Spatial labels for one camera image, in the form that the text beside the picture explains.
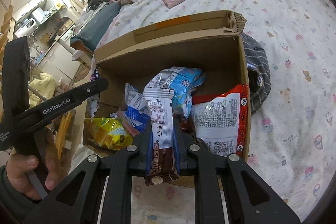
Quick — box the yellow chip bag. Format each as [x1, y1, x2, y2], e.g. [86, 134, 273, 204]
[85, 118, 133, 151]

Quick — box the white red-edged snack bag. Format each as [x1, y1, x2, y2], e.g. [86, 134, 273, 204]
[191, 84, 249, 157]

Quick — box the blue yellow snack bag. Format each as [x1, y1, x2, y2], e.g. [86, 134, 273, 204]
[110, 83, 150, 133]

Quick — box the brown chocolate bar wrapper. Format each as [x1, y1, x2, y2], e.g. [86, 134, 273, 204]
[143, 88, 178, 186]

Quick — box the blue white snack bag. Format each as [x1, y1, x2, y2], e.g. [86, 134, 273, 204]
[145, 67, 206, 119]

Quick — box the pink snack pouch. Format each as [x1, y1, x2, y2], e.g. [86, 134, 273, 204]
[117, 109, 140, 138]

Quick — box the person's left hand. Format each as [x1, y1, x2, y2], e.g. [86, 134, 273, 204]
[5, 127, 62, 201]

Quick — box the yellow cloth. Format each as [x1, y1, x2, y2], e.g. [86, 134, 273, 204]
[29, 72, 56, 108]

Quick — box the wooden drying rack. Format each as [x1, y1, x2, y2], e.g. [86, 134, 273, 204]
[54, 110, 76, 162]

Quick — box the white kitchen cabinet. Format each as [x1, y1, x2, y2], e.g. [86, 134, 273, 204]
[37, 42, 80, 84]

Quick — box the white washing machine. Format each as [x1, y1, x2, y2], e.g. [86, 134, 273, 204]
[59, 27, 73, 48]

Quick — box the white water heater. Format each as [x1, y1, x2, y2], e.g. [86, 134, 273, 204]
[13, 18, 38, 39]

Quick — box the teal orange bedding bundle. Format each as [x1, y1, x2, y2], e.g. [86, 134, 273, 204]
[70, 2, 121, 54]

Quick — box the dark striped cloth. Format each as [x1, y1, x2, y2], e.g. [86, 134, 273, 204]
[240, 33, 271, 115]

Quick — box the brown cardboard box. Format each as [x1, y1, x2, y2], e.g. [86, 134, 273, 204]
[82, 9, 251, 188]

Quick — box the pile of clothes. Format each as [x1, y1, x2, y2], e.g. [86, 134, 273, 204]
[74, 0, 120, 32]

